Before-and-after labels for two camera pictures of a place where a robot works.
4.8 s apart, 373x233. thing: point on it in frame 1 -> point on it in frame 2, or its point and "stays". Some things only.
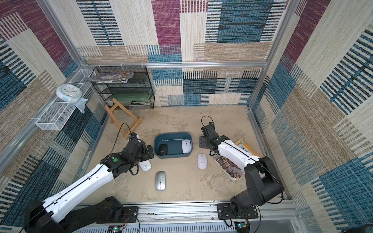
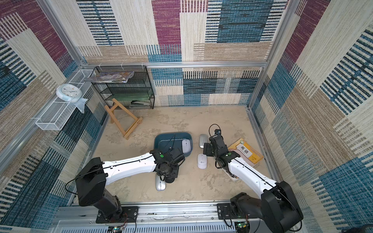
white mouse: [186, 147] stays
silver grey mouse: [160, 180] stays
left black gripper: [146, 156] -> [175, 173]
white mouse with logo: [202, 161] stays
